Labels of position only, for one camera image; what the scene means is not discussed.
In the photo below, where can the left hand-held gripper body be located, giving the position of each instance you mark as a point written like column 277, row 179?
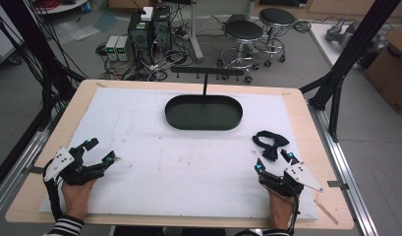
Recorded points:
column 62, row 160

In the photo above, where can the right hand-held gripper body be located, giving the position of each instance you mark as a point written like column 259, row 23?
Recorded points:
column 300, row 175

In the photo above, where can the black bow tie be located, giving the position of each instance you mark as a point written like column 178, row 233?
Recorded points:
column 270, row 150

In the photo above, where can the black oval tray hook stand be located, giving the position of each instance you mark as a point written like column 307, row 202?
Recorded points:
column 203, row 114

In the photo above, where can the person's right hand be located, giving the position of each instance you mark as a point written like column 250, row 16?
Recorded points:
column 280, row 209

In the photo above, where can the person's left hand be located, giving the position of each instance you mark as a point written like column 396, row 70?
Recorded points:
column 75, row 200

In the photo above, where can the grey tape strip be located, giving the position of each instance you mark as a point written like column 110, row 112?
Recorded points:
column 36, row 170
column 337, row 185

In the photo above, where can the thin wooden stick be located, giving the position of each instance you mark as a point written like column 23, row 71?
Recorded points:
column 326, row 212

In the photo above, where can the white foam mat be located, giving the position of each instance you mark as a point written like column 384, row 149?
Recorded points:
column 175, row 170

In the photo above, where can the grey power supply unit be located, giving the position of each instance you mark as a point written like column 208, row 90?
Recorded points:
column 112, row 47
column 124, row 48

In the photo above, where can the clear plastic sheet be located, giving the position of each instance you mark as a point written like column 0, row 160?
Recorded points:
column 75, row 32

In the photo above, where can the black computer tower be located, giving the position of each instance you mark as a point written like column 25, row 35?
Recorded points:
column 140, row 36
column 161, row 28

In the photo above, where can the brown cardboard box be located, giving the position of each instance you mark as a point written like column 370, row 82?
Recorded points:
column 390, row 72

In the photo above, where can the black round stool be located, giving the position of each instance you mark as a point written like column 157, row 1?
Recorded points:
column 277, row 16
column 243, row 31

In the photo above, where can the grey machine parts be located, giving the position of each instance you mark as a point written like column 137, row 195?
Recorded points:
column 347, row 31

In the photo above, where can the white round table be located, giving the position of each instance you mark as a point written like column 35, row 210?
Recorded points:
column 62, row 6

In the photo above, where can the white box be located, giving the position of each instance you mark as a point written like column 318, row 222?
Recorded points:
column 147, row 13

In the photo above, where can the grey metal table leg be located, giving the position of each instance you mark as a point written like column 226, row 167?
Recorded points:
column 196, row 36

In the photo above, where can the aluminium rail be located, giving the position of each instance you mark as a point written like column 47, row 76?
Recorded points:
column 18, row 170
column 347, row 170

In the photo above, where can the black metal frame post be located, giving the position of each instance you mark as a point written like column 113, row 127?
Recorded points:
column 34, row 42
column 352, row 55

